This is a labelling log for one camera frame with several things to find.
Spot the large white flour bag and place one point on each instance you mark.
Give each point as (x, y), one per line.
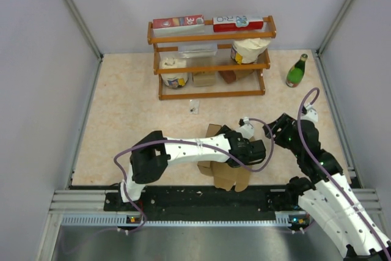
(246, 51)

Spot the wooden three-tier shelf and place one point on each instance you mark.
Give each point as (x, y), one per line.
(162, 46)

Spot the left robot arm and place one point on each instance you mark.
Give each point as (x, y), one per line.
(155, 153)

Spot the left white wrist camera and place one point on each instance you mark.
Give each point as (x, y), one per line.
(246, 128)

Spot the tan block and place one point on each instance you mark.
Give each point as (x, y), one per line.
(203, 79)

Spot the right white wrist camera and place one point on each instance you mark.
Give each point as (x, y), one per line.
(308, 112)

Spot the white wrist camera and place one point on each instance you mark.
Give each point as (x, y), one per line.
(246, 128)
(308, 112)

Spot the green glass bottle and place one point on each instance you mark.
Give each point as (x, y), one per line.
(296, 72)

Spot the small clear plastic bag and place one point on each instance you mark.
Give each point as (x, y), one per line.
(194, 106)

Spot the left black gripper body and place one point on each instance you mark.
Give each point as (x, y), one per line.
(234, 166)

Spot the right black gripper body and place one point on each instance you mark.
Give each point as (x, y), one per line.
(284, 137)

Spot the red white wrap box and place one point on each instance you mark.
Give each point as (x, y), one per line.
(235, 23)

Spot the brown bread loaf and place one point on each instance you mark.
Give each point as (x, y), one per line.
(234, 75)

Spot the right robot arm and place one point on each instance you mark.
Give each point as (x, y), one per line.
(325, 194)

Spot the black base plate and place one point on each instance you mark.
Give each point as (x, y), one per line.
(208, 203)

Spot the brown cardboard box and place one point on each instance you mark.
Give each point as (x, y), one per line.
(224, 176)

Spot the aluminium frame rail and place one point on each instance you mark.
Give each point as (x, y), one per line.
(84, 30)

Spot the clear plastic container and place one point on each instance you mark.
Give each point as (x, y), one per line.
(197, 50)

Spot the grey cable duct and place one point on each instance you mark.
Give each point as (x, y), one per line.
(281, 219)

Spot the red foil wrap box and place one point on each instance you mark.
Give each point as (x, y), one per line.
(186, 25)

